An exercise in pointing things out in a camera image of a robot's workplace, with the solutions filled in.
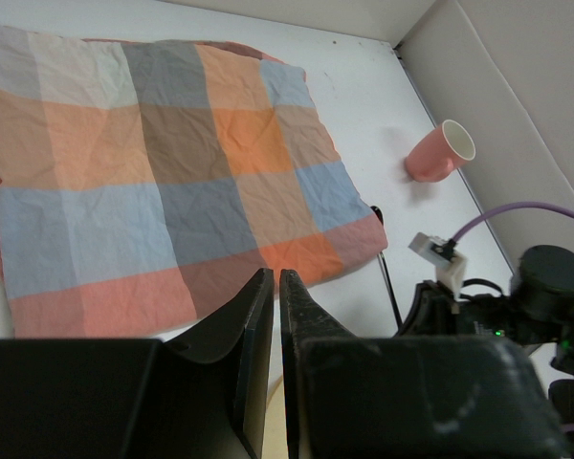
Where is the beige bird pattern plate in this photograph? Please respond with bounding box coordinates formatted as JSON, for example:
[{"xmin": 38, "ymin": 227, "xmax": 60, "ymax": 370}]
[{"xmin": 262, "ymin": 377, "xmax": 288, "ymax": 459}]

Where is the checkered orange blue cloth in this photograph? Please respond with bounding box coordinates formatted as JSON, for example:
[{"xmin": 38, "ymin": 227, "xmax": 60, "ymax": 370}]
[{"xmin": 0, "ymin": 25, "xmax": 387, "ymax": 338}]

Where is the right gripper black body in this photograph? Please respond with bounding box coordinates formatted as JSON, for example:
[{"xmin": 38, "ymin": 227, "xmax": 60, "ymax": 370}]
[{"xmin": 397, "ymin": 280, "xmax": 521, "ymax": 339}]

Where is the black metal spoon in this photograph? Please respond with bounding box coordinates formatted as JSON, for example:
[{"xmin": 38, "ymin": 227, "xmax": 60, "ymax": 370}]
[{"xmin": 369, "ymin": 205, "xmax": 404, "ymax": 336}]

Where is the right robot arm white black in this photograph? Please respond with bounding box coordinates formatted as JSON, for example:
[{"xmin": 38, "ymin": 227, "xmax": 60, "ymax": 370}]
[{"xmin": 398, "ymin": 245, "xmax": 574, "ymax": 434}]

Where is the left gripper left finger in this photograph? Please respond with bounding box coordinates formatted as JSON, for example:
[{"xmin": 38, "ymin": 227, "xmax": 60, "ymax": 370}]
[{"xmin": 0, "ymin": 269, "xmax": 274, "ymax": 458}]

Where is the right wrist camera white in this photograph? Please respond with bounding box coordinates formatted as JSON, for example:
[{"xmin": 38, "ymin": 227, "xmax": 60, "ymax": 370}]
[{"xmin": 408, "ymin": 232, "xmax": 468, "ymax": 299}]

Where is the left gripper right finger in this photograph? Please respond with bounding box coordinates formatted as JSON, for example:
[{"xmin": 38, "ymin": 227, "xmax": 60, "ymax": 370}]
[{"xmin": 279, "ymin": 270, "xmax": 568, "ymax": 458}]

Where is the pink cup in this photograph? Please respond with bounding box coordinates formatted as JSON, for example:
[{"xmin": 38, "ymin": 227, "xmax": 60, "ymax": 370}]
[{"xmin": 404, "ymin": 120, "xmax": 476, "ymax": 183}]

